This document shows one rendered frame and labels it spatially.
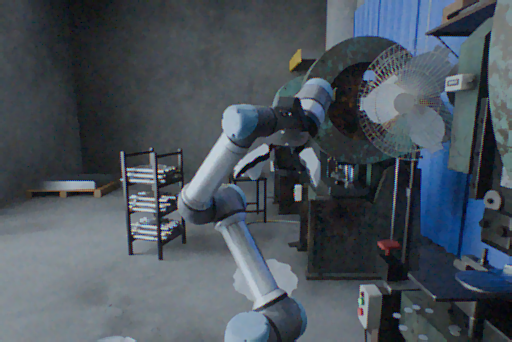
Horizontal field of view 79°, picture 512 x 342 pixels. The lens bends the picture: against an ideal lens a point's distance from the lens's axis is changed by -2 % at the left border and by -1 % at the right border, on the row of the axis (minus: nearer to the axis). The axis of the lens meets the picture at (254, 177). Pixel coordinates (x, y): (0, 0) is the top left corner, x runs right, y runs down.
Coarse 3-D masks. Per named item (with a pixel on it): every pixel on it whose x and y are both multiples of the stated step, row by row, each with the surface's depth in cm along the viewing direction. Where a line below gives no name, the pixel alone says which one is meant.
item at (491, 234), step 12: (504, 168) 82; (492, 180) 86; (504, 180) 82; (492, 192) 84; (504, 192) 82; (492, 204) 84; (504, 204) 82; (492, 216) 82; (504, 216) 78; (492, 228) 82; (504, 228) 78; (492, 240) 82; (504, 240) 78
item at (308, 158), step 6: (306, 150) 58; (312, 150) 57; (300, 156) 57; (306, 156) 56; (312, 156) 56; (306, 162) 55; (312, 162) 55; (318, 162) 55; (306, 168) 55; (312, 168) 54; (318, 168) 54; (312, 174) 53; (318, 174) 53; (312, 180) 52; (318, 180) 53
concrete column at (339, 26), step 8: (328, 0) 559; (336, 0) 530; (344, 0) 530; (352, 0) 530; (328, 8) 559; (336, 8) 532; (344, 8) 532; (352, 8) 533; (328, 16) 559; (336, 16) 534; (344, 16) 535; (352, 16) 535; (328, 24) 560; (336, 24) 537; (344, 24) 537; (352, 24) 537; (328, 32) 560; (336, 32) 539; (344, 32) 539; (352, 32) 540; (328, 40) 561; (336, 40) 541; (328, 48) 561; (344, 168) 582
